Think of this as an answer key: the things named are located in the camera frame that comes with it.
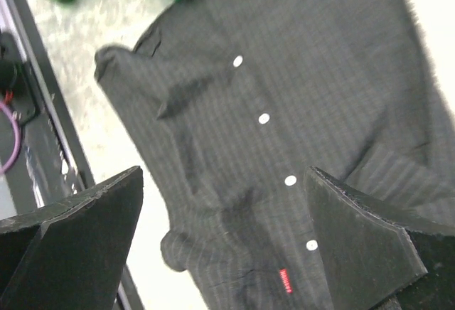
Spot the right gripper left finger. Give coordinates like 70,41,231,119
1,166,144,309

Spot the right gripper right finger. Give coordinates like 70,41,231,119
304,167,454,309

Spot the black pinstriped shirt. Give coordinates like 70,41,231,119
95,0,454,309

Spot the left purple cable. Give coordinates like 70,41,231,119
0,100,23,176

